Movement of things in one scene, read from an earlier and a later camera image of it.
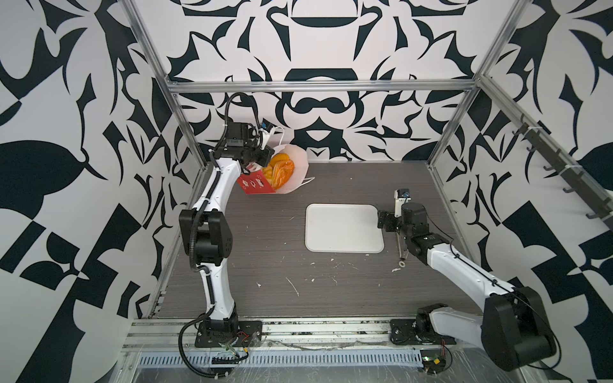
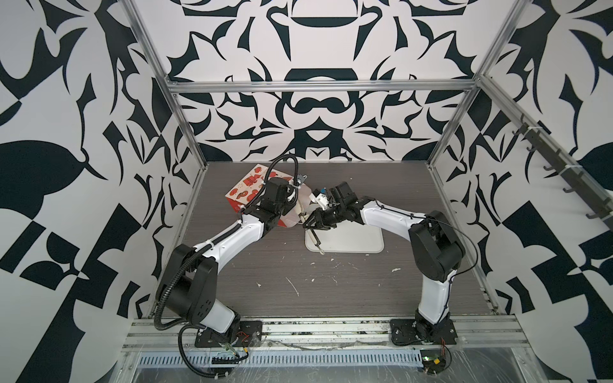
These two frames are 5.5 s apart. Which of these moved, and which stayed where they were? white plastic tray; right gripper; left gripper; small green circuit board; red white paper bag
Moved: right gripper; red white paper bag; left gripper
Stayed: small green circuit board; white plastic tray
